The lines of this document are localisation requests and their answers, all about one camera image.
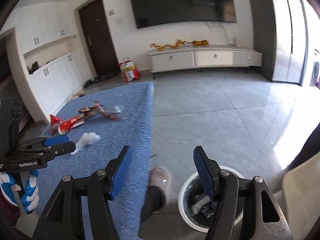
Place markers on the dark gold snack wrapper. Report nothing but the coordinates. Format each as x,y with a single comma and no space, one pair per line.
86,112

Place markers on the red snack bag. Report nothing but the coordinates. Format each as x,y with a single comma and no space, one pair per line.
64,126

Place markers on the grey fluffy slipper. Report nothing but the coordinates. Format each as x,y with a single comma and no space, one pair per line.
161,180

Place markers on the wall-mounted black television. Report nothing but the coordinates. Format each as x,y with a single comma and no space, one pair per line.
148,13

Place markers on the washing machine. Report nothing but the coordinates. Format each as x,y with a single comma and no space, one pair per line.
315,71

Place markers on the beige slippers on floor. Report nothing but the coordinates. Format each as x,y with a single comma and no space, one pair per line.
78,94

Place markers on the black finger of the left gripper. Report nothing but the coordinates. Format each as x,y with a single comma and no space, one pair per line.
63,148

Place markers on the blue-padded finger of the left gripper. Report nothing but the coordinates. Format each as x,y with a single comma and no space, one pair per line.
56,140

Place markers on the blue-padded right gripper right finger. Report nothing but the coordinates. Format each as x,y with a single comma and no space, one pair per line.
262,215

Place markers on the beige sofa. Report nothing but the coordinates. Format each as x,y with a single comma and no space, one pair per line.
301,196

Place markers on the white tv cabinet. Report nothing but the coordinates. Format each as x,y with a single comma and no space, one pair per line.
190,57

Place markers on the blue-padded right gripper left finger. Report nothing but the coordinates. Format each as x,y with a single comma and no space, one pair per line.
62,216

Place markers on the white shoe cabinet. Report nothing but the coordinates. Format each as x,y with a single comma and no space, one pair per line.
52,52

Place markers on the white round trash bin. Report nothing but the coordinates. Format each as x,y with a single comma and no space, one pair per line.
188,192

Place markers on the blue white gloved hand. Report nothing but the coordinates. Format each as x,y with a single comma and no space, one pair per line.
30,199

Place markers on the trash in bin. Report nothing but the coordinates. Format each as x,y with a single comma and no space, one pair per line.
203,204

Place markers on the white tissue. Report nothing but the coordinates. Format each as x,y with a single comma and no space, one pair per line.
85,140

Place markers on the red clear twisted wrapper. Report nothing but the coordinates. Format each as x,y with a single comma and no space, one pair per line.
109,114

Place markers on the red white shopping bag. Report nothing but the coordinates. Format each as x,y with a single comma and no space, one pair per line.
128,70

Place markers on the golden tiger figurine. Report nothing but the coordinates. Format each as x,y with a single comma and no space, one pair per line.
203,43

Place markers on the dark brown entrance door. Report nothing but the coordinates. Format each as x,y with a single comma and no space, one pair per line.
98,38

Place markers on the golden dragon figurine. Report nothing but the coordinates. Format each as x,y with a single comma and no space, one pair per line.
177,44

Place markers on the blue shaggy carpet cloth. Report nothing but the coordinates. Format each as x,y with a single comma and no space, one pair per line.
132,129

